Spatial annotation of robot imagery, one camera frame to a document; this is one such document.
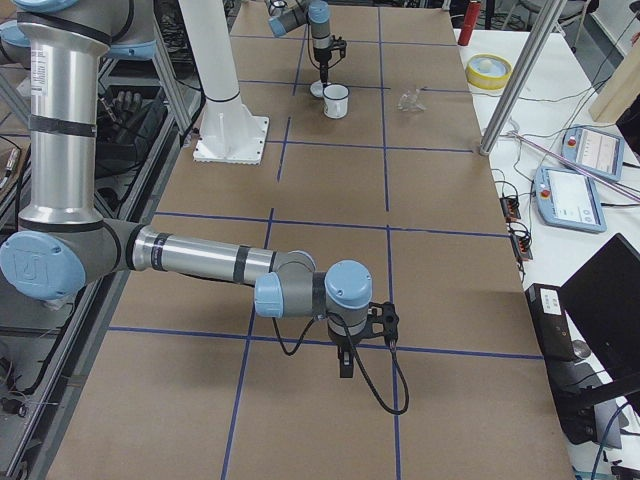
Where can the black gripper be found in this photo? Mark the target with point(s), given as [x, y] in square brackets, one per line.
[322, 55]
[344, 344]

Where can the white cup lid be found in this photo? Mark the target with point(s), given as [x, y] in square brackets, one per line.
[317, 89]

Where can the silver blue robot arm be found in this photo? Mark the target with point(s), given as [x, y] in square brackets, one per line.
[63, 243]
[286, 16]

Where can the white enamel cup blue rim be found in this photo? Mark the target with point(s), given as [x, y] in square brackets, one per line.
[336, 98]

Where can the brown paper table cover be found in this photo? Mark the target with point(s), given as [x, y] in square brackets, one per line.
[190, 384]

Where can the red bottle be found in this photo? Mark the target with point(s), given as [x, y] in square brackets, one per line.
[469, 21]

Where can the yellow tape roll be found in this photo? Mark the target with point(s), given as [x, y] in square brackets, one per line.
[488, 72]

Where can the orange black connector board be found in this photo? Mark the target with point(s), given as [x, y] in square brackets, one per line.
[510, 208]

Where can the black computer box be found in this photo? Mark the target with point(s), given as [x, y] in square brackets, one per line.
[584, 403]

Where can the black laptop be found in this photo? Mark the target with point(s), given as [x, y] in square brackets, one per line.
[602, 300]

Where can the near blue teach pendant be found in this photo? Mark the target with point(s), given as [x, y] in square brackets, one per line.
[567, 199]

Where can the blue teach pendant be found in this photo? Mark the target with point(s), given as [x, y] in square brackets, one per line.
[595, 150]
[567, 199]

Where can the far blue teach pendant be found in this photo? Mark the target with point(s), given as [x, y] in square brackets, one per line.
[595, 150]

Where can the wooden board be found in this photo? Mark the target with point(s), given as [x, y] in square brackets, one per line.
[621, 89]

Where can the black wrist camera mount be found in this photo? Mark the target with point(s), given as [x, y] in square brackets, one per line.
[382, 322]

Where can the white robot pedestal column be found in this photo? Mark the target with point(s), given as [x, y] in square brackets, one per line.
[228, 132]

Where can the aluminium frame post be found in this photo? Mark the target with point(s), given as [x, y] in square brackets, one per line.
[547, 18]

